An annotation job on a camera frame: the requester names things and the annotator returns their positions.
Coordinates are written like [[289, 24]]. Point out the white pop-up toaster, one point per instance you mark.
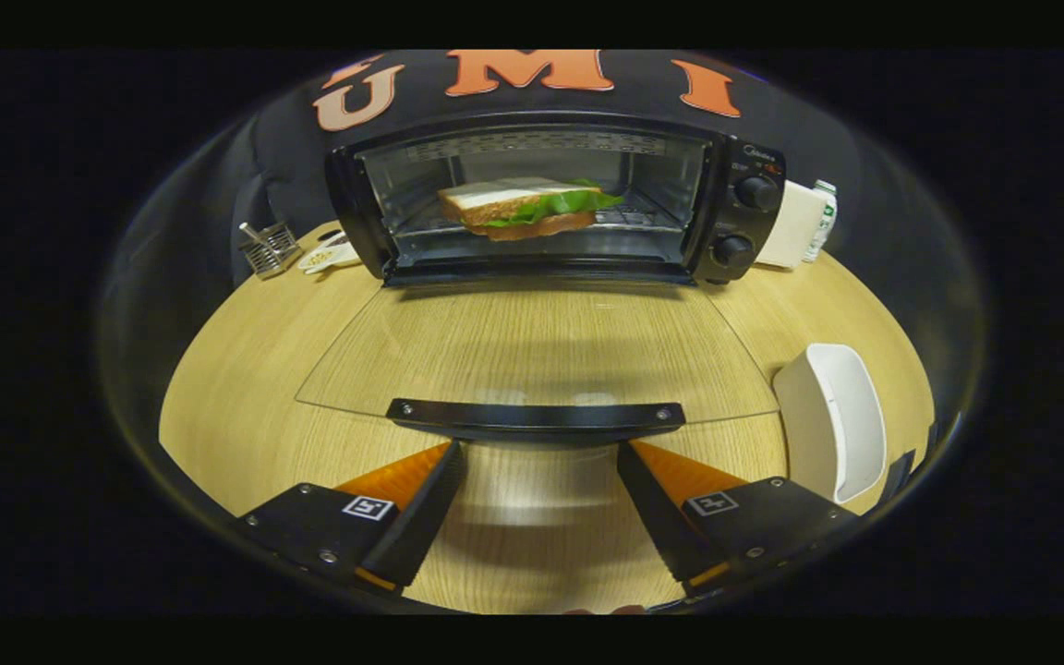
[[789, 226]]

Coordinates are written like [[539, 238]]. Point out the white bottle with green label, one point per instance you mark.
[[826, 222]]

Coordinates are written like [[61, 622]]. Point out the lettuce sandwich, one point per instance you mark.
[[495, 209]]

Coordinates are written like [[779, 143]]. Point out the black toaster oven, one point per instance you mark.
[[746, 222]]

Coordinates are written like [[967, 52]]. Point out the black backdrop cloth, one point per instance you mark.
[[645, 92]]

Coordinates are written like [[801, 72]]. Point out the small white dish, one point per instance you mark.
[[324, 257]]

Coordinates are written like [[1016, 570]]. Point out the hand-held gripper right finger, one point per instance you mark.
[[657, 513]]

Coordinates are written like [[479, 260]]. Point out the white plastic tray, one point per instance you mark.
[[855, 416]]

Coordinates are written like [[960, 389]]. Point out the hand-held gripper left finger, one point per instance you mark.
[[426, 517]]

